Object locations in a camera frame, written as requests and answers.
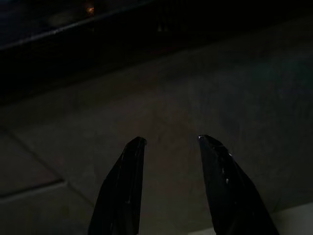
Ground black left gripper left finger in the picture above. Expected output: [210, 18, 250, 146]
[87, 136, 147, 235]

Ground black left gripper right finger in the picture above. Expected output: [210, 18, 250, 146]
[197, 134, 281, 235]

